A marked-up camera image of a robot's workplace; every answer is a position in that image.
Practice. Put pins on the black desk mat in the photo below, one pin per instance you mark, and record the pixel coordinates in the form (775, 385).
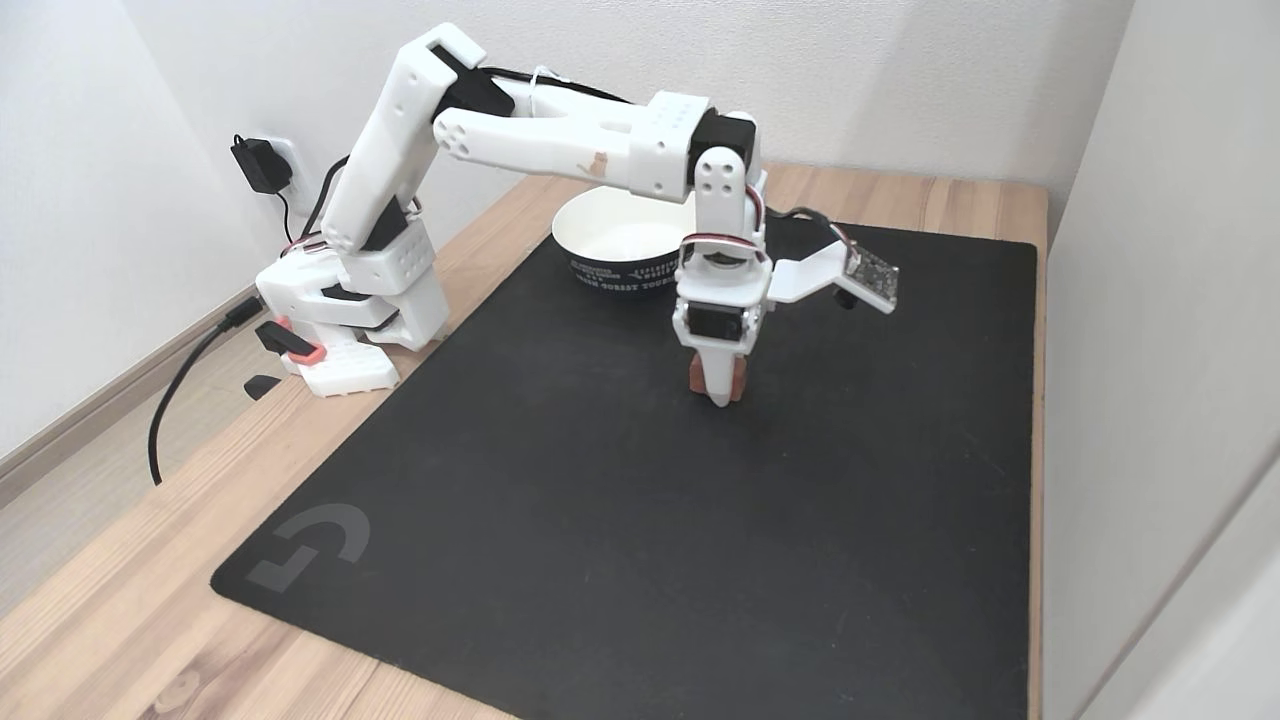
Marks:
(600, 520)

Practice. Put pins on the wooden baseboard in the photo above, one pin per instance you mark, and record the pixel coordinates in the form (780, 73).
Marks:
(100, 412)

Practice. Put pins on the white and navy paper bowl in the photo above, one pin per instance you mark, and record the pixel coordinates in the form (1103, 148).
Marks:
(610, 240)

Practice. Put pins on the black and orange clamp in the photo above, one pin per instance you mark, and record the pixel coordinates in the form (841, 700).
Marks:
(292, 342)

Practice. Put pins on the black power adapter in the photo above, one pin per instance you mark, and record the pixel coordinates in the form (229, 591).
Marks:
(258, 165)

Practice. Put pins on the red brick toy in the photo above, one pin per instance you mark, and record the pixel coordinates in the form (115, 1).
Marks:
(741, 380)

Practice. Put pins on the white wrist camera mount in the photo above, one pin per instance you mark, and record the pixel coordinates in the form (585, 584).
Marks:
(825, 272)

